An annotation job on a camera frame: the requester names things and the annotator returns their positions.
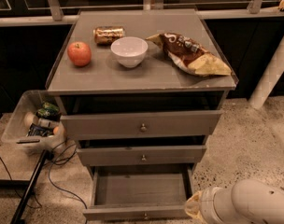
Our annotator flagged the grey bottom drawer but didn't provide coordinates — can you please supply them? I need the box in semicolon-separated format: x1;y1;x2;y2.
83;163;194;220

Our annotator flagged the grey drawer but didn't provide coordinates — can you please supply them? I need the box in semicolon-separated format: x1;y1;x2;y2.
61;110;221;140
83;163;194;220
78;146;206;166

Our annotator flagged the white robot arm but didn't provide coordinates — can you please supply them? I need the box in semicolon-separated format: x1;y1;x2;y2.
185;179;284;224

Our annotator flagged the grey top drawer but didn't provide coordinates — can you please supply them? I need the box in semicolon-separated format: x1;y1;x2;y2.
61;110;221;140

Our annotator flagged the grey middle drawer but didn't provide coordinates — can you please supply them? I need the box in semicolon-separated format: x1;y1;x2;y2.
78;146;206;166

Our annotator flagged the grey wooden drawer cabinet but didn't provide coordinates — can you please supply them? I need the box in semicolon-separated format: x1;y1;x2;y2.
44;8;239;173

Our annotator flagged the white pillar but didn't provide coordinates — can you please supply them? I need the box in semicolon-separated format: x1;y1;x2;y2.
248;36;284;109

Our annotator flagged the brown chip bag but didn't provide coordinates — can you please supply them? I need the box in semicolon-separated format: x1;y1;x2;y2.
147;33;231;77

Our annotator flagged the black metal stand leg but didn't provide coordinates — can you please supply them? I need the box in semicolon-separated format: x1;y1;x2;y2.
10;150;50;224

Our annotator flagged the white ceramic bowl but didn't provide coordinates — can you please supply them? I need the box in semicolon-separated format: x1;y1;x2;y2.
110;36;149;68

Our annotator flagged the green snack packet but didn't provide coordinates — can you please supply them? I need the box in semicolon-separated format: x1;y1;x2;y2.
35;102;61;120

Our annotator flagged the dark blue snack packet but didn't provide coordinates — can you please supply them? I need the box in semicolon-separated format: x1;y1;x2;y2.
27;123;53;137

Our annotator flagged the clear plastic bin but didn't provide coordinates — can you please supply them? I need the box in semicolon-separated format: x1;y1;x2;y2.
1;90;66;154

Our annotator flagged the white bottle in bin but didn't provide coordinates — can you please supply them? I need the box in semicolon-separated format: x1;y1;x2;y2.
23;112;59;129

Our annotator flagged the red apple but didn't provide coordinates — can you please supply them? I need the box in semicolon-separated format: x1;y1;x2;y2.
67;41;92;67

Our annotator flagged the gold soda can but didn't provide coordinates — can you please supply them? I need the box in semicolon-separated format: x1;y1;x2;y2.
93;26;125;45

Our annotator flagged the black cable on floor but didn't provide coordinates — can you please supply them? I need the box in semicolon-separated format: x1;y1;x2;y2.
0;139;89;224

